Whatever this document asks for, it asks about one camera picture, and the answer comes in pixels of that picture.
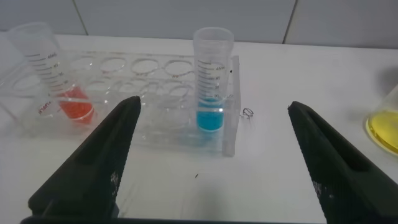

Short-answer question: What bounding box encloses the clear acrylic test tube rack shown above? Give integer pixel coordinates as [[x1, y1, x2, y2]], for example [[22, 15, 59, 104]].
[[0, 49, 242, 158]]

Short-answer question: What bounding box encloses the clear plastic beaker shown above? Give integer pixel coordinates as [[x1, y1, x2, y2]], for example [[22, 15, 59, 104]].
[[365, 83, 398, 156]]

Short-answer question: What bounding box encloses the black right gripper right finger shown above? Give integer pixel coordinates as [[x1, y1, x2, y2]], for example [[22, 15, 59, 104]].
[[287, 101, 398, 224]]

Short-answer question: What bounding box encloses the test tube with blue pigment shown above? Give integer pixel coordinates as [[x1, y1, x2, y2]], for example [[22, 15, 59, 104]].
[[192, 27, 234, 133]]

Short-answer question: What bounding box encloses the test tube with red pigment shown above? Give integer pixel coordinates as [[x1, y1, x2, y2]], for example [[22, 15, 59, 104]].
[[6, 21, 96, 125]]

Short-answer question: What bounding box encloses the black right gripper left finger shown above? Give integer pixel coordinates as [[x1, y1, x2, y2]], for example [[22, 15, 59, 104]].
[[27, 95, 142, 218]]

